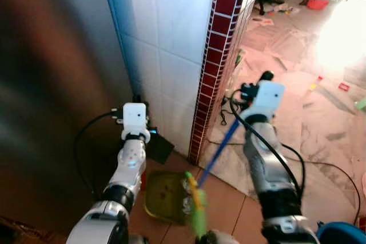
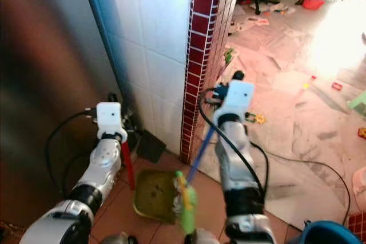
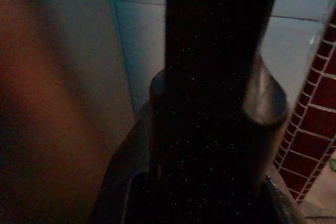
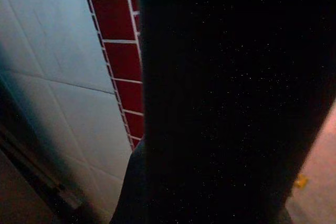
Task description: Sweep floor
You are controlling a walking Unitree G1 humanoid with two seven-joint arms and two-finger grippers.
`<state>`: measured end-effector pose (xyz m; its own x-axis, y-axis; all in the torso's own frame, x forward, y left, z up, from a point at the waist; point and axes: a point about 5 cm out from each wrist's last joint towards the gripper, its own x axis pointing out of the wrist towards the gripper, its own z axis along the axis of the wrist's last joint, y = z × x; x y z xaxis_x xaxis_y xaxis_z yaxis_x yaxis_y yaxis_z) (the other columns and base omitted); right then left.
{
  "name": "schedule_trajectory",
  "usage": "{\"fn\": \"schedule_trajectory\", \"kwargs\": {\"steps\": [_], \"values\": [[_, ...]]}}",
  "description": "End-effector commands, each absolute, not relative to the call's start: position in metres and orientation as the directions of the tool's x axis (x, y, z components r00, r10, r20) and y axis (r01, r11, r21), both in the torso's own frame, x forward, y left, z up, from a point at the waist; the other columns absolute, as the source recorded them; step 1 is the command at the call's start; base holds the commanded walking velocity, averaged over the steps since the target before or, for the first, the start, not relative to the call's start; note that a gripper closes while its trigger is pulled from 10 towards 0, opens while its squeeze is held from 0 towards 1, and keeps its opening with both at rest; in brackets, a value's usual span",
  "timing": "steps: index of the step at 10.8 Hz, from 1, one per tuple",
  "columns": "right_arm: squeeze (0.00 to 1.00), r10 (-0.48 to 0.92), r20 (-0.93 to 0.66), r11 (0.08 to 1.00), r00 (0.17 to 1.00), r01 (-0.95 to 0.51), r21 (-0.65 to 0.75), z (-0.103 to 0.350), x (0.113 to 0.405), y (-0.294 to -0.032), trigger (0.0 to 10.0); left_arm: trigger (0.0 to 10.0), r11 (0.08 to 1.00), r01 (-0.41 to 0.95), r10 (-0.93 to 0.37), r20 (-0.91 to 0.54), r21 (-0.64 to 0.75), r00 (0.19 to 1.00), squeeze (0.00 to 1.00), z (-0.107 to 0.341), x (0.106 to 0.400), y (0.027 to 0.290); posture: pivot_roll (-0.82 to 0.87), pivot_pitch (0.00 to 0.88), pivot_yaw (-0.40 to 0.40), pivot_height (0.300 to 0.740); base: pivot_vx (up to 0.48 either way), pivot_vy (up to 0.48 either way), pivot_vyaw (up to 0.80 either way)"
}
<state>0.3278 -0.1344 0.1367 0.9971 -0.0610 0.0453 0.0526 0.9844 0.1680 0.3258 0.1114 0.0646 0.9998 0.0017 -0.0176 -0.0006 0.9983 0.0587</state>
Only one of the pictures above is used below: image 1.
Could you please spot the blue plastic bucket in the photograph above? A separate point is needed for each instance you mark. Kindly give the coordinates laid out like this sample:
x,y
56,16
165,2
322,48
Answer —
x,y
342,234

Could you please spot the small red flat toy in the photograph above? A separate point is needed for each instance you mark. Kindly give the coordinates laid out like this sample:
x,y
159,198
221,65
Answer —
x,y
343,86

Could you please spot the red plastic basin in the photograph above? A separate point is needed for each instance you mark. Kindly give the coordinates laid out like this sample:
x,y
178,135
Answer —
x,y
317,3

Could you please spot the brushed steel appliance side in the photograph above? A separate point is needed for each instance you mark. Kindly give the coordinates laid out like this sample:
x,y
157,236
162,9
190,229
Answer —
x,y
51,84

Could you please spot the printed paper sheet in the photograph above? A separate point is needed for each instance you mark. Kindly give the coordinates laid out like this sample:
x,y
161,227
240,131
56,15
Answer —
x,y
263,21

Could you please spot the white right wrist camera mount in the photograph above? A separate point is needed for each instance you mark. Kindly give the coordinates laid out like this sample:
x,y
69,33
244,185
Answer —
x,y
269,96

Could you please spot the small yellow block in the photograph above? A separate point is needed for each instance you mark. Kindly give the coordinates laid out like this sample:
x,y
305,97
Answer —
x,y
313,87

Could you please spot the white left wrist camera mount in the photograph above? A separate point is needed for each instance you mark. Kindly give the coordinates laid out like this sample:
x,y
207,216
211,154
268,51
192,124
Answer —
x,y
136,119

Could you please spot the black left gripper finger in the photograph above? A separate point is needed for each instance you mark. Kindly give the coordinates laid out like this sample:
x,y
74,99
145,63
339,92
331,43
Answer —
x,y
162,149

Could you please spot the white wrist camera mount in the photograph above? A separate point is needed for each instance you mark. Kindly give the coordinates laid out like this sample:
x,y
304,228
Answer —
x,y
136,119
269,96

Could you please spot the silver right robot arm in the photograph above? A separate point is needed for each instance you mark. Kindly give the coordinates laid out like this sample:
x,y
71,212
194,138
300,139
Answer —
x,y
266,164

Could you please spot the green plastic stool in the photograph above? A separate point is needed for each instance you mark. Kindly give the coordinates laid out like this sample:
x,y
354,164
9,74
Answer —
x,y
361,104

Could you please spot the green item by pillar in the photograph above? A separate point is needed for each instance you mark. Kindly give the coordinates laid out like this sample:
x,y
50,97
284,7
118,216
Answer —
x,y
240,58

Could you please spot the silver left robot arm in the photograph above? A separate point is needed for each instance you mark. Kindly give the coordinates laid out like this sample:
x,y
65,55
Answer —
x,y
130,165

